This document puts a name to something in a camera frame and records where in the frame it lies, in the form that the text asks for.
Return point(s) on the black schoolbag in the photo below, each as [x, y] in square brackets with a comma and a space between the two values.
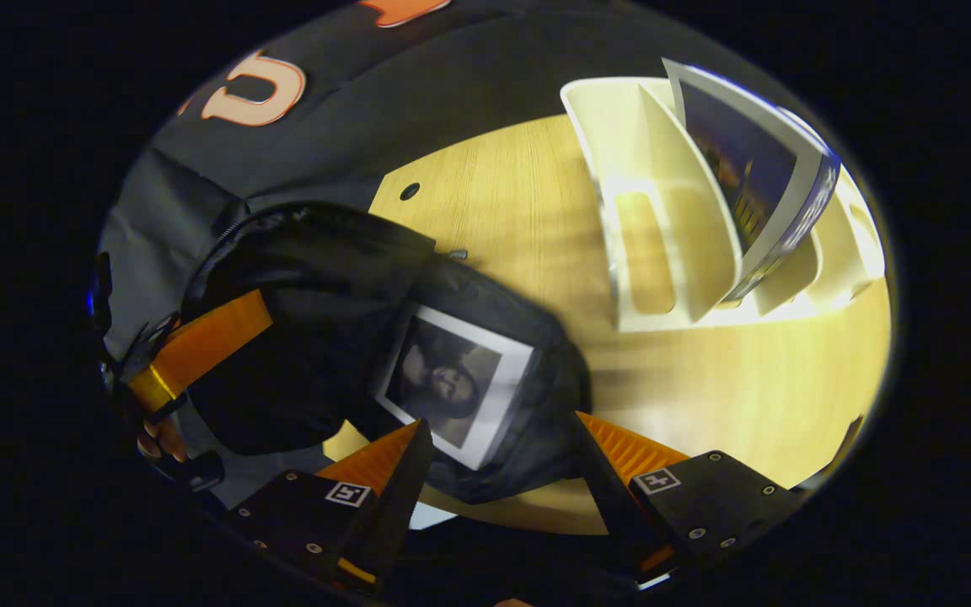
[317, 320]

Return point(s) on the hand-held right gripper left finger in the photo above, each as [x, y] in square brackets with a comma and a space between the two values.
[405, 480]

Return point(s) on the portrait cover book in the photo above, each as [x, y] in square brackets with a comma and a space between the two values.
[452, 379]

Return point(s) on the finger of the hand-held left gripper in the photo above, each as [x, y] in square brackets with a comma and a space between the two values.
[207, 341]

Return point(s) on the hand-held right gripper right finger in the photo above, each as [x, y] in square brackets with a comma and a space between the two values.
[705, 497]

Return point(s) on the white bookshelf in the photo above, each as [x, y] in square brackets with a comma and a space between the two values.
[662, 253]

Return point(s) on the blue cover book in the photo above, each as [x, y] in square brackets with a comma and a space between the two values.
[747, 169]

